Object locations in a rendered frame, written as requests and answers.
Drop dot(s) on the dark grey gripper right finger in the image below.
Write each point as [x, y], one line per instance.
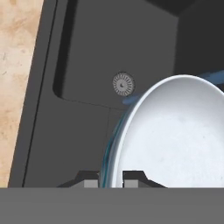
[134, 178]

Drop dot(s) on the dark grey sink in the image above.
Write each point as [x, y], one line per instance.
[96, 58]

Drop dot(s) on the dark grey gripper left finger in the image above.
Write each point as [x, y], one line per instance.
[84, 178]

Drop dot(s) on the grey round sink drain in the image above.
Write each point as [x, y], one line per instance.
[123, 84]

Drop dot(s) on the white bowl with blue stripes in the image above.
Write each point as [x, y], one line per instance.
[175, 134]

